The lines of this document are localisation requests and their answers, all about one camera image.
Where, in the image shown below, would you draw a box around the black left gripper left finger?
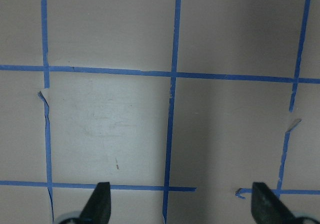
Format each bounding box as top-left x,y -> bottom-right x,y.
79,182 -> 111,224

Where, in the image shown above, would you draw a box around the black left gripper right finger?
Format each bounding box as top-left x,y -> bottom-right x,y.
251,182 -> 296,224

